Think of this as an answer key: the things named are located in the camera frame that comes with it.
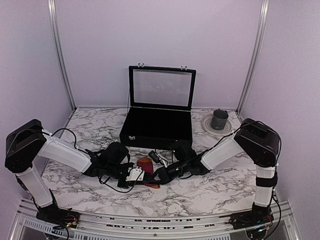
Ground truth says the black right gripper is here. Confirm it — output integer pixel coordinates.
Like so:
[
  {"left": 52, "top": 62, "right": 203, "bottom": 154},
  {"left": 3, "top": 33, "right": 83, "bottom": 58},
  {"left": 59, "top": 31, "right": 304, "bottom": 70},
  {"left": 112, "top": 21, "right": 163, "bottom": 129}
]
[{"left": 148, "top": 159, "right": 190, "bottom": 185}]

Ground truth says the maroon striped sock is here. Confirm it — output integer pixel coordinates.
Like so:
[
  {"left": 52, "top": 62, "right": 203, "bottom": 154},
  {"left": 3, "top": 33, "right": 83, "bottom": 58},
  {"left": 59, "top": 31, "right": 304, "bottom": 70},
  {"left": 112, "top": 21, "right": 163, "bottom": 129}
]
[{"left": 137, "top": 157, "right": 160, "bottom": 189}]

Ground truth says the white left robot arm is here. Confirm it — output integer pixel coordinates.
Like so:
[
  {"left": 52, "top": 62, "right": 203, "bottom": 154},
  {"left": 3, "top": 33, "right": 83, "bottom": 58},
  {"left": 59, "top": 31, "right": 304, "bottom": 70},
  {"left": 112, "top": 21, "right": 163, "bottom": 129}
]
[{"left": 4, "top": 119, "right": 144, "bottom": 224}]

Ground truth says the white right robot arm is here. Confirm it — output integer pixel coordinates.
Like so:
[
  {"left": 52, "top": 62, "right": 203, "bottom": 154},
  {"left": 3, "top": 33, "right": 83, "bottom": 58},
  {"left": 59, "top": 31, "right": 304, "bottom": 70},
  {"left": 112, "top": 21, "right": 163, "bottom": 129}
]
[{"left": 151, "top": 118, "right": 282, "bottom": 224}]

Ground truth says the beige ceramic plate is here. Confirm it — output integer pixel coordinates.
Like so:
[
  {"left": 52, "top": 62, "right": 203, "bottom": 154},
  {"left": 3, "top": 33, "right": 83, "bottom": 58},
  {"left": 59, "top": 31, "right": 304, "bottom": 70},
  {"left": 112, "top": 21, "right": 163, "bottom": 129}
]
[{"left": 201, "top": 113, "right": 232, "bottom": 136}]

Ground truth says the black display case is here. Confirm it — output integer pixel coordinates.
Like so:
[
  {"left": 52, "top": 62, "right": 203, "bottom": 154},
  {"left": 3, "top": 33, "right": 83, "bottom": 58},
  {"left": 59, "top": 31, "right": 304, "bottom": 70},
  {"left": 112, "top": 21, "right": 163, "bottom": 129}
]
[{"left": 119, "top": 65, "right": 197, "bottom": 150}]

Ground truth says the dark grey ceramic mug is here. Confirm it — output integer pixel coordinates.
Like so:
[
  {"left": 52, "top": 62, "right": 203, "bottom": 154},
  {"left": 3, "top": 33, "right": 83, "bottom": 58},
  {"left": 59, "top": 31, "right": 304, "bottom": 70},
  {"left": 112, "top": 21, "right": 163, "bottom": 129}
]
[{"left": 210, "top": 109, "right": 229, "bottom": 131}]

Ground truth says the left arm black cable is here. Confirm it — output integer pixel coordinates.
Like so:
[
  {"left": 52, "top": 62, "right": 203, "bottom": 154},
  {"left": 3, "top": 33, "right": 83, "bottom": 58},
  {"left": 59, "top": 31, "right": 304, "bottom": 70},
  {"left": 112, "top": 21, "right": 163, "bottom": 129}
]
[{"left": 49, "top": 127, "right": 101, "bottom": 157}]

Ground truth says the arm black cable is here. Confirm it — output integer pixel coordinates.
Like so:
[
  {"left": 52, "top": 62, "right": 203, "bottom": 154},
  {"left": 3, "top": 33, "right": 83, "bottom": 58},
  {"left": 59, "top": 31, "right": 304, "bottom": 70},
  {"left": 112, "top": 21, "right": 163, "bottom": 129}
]
[
  {"left": 192, "top": 121, "right": 266, "bottom": 161},
  {"left": 49, "top": 127, "right": 101, "bottom": 157}
]

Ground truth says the aluminium front rail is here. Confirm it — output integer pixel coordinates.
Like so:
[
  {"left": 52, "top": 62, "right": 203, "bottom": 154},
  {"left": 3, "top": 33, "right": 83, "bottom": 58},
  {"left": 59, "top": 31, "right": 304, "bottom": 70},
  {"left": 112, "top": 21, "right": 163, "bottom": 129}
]
[{"left": 8, "top": 199, "right": 301, "bottom": 240}]

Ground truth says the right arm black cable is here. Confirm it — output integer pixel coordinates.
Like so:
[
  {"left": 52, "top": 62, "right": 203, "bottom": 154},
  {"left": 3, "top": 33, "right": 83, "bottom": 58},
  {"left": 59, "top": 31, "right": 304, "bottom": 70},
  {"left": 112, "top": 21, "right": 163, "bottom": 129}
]
[{"left": 192, "top": 121, "right": 266, "bottom": 161}]

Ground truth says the left aluminium corner post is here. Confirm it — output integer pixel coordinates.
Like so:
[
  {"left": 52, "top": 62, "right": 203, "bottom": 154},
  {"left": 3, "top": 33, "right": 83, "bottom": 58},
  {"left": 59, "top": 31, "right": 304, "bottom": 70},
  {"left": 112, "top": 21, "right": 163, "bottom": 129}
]
[{"left": 48, "top": 0, "right": 77, "bottom": 112}]

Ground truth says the aluminium corner post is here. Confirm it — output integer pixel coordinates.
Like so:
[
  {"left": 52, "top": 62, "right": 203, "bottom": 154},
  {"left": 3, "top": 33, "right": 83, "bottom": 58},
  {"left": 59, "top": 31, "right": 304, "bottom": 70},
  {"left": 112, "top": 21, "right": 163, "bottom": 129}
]
[
  {"left": 48, "top": 0, "right": 77, "bottom": 112},
  {"left": 236, "top": 0, "right": 270, "bottom": 116}
]

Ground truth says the right aluminium corner post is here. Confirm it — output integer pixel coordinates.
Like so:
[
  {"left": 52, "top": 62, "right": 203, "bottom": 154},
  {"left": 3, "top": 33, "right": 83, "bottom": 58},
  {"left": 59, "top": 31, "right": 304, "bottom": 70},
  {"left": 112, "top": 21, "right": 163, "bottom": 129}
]
[{"left": 236, "top": 0, "right": 270, "bottom": 116}]

